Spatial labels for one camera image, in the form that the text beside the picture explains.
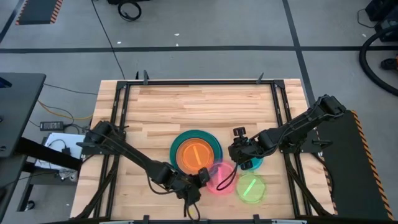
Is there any black power adapter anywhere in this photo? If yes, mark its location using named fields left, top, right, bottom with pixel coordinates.
left=39, top=121, right=65, bottom=131

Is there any black desk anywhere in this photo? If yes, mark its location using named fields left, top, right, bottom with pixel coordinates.
left=0, top=72, right=83, bottom=224

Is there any coiled black cable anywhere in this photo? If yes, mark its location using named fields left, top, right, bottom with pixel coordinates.
left=117, top=1, right=142, bottom=22

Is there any orange black shop vacuum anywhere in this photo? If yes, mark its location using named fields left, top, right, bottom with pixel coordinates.
left=381, top=54, right=398, bottom=71

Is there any long black floor cable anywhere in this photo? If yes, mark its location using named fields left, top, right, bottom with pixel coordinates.
left=91, top=0, right=126, bottom=80

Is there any black hanging cable loop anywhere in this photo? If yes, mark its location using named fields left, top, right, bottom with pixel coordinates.
left=216, top=161, right=239, bottom=191

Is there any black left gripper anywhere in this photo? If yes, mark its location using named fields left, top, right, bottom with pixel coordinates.
left=169, top=167, right=211, bottom=205

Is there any large teal plastic plate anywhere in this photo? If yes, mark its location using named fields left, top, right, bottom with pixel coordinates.
left=169, top=129, right=223, bottom=175

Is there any yellow orange cable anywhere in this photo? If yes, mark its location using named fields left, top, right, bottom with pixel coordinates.
left=37, top=99, right=94, bottom=121

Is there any small cyan plastic plate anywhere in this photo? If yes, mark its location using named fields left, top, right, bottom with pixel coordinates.
left=248, top=156, right=264, bottom=171

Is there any large black hazard-striped mat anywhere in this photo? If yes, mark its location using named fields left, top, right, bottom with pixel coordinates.
left=310, top=109, right=395, bottom=221

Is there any black aluminium table frame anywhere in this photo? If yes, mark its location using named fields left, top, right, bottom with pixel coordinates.
left=93, top=79, right=312, bottom=219

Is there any orange translucent plastic plate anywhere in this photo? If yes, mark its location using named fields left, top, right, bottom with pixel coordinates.
left=175, top=138, right=215, bottom=175

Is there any small black hazard-striped mat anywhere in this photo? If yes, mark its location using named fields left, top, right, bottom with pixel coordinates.
left=15, top=0, right=64, bottom=26

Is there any green translucent plastic plate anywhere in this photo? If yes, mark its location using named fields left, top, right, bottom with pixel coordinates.
left=236, top=173, right=267, bottom=205

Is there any pink translucent plastic plate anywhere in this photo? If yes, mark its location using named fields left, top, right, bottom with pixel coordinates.
left=205, top=161, right=239, bottom=196

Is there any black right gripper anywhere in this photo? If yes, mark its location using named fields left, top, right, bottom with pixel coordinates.
left=228, top=126, right=264, bottom=171

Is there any black vacuum hose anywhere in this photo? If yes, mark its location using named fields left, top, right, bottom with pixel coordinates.
left=359, top=24, right=398, bottom=97

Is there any white flat box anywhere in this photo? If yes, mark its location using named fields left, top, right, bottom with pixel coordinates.
left=34, top=133, right=86, bottom=181

